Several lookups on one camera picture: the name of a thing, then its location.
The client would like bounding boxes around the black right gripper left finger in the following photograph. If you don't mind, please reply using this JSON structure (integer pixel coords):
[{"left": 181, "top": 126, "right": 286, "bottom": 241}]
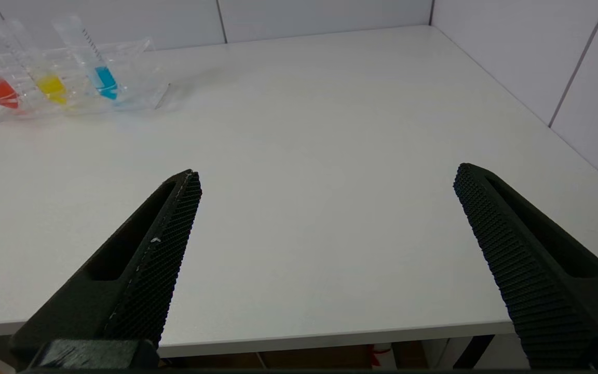
[{"left": 11, "top": 169, "right": 202, "bottom": 367}]

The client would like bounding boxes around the clear plastic test tube rack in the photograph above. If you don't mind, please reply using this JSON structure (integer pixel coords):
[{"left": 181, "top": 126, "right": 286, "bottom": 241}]
[{"left": 0, "top": 37, "right": 171, "bottom": 124}]

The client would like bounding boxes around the test tube with yellow pigment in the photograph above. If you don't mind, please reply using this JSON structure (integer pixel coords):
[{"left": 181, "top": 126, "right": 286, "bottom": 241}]
[{"left": 0, "top": 20, "right": 69, "bottom": 105}]

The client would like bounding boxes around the test tube with blue pigment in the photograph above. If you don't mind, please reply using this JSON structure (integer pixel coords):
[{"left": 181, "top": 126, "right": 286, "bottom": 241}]
[{"left": 52, "top": 15, "right": 119, "bottom": 101}]

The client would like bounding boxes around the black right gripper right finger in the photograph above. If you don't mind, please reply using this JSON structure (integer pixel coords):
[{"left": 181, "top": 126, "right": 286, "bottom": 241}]
[{"left": 454, "top": 163, "right": 598, "bottom": 369}]

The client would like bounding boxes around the black table leg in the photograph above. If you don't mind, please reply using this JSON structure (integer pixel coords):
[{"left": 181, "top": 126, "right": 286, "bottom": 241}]
[{"left": 454, "top": 336, "right": 496, "bottom": 369}]

